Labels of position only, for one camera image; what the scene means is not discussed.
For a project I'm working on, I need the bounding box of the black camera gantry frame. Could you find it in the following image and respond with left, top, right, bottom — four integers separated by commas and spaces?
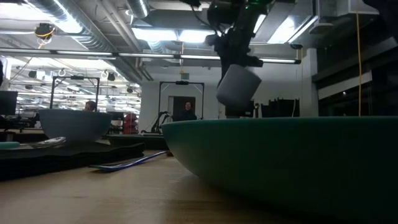
158, 80, 205, 123
49, 75, 101, 113

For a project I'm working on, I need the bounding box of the spoon with teal handle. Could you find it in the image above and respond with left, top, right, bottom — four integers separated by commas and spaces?
0, 136, 67, 151

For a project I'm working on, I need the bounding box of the black cloth napkin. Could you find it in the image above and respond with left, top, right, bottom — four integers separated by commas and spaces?
0, 142, 146, 182

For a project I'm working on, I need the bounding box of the person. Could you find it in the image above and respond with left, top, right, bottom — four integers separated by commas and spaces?
83, 100, 98, 113
177, 100, 198, 122

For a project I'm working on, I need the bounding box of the red bulky object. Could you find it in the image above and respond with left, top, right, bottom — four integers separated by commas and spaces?
123, 112, 139, 135

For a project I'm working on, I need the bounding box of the fork with teal handle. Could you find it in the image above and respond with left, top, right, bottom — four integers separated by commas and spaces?
88, 150, 171, 173

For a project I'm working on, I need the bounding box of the grey mug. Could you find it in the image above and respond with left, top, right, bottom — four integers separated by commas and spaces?
215, 63, 262, 109

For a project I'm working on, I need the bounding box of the green plate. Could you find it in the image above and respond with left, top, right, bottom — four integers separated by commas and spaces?
161, 116, 398, 224

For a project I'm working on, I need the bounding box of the small black monitor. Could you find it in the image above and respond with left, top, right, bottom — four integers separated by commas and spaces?
106, 111, 125, 122

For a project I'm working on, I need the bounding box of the ceiling cord reel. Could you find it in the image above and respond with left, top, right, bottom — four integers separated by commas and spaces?
33, 22, 57, 40

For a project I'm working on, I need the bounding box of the yellow cable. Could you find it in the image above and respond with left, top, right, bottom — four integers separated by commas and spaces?
355, 12, 364, 118

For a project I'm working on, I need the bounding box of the black desk monitor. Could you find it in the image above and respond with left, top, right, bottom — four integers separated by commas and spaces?
0, 90, 19, 116

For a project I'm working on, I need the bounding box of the blue bowl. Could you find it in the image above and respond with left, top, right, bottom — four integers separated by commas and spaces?
38, 108, 113, 146

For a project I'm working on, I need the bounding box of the black wall monitor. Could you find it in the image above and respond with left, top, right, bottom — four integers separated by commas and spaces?
224, 98, 255, 119

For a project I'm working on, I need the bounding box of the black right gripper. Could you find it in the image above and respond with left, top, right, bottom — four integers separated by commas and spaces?
206, 0, 275, 88

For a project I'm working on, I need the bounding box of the black folding screen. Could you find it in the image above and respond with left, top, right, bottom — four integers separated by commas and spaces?
260, 97, 301, 118

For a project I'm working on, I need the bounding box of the round silver air duct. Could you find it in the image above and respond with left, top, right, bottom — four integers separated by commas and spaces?
125, 0, 150, 19

